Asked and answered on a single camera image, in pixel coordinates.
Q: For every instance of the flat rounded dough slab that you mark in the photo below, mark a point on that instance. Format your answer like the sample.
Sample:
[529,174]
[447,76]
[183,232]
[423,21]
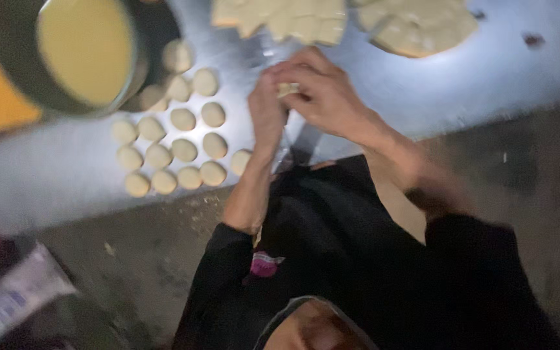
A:
[416,24]

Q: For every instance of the dark crumb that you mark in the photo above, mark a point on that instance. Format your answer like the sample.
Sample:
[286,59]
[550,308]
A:
[533,40]

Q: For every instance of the person's right hand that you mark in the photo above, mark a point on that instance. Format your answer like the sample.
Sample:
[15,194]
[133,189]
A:
[331,99]

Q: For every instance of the person's black top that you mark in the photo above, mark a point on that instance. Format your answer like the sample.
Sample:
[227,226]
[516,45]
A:
[348,253]

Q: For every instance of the yellow liquid batter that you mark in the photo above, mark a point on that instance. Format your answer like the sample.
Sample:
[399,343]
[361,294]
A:
[85,48]

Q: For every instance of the small pale dough piece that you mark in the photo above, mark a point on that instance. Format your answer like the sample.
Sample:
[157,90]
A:
[287,88]

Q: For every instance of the person's left fingers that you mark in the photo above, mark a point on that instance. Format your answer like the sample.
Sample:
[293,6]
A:
[266,85]

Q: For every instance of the white plastic packet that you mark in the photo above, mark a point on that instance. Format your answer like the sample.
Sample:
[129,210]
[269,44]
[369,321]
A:
[12,296]

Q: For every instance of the group of round dough balls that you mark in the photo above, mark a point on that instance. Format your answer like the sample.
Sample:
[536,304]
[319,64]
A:
[183,150]

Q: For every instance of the person's left hand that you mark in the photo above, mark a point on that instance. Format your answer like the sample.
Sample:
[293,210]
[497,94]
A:
[265,116]

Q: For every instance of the round metal bowl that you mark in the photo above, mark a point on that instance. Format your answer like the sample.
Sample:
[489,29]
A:
[12,53]

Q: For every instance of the flat torn dough sheet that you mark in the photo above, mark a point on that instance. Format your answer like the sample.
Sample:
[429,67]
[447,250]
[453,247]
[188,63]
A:
[299,19]

